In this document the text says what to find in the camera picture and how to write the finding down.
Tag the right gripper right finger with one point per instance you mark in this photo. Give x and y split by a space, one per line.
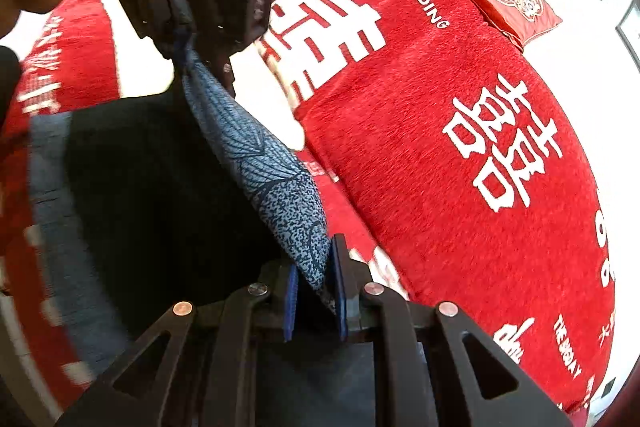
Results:
432 366

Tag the red wedding blanket with characters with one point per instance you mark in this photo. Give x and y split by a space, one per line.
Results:
437 151

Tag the black pants with patterned waistband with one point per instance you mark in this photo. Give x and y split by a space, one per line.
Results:
143 202

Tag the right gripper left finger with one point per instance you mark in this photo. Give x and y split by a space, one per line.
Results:
195 366

